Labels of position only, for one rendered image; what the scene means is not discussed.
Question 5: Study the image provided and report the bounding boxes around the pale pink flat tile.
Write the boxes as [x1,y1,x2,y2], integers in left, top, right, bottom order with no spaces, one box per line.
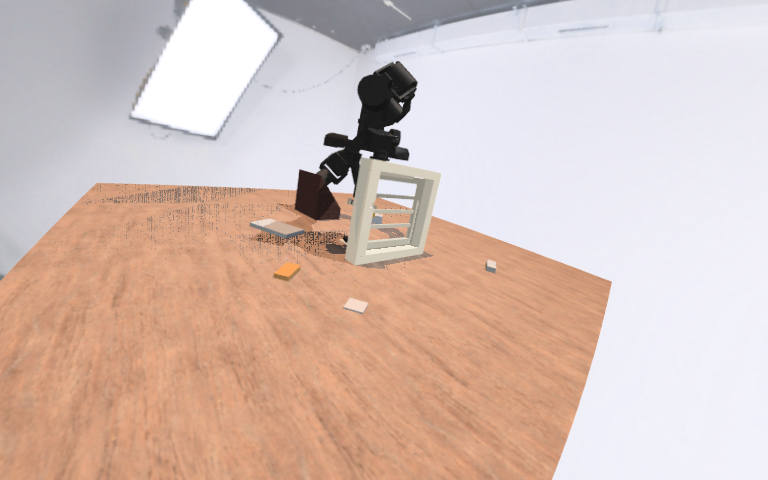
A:
[344,298,368,314]

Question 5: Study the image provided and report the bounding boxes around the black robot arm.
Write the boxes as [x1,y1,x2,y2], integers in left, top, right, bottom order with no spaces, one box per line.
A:
[317,61,418,186]

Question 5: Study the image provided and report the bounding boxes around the orange rectangular block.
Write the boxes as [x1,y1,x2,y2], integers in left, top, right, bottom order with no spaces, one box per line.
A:
[273,262,301,282]

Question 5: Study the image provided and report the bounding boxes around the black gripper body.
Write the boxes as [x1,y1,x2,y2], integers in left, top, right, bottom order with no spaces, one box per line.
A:
[323,112,409,161]

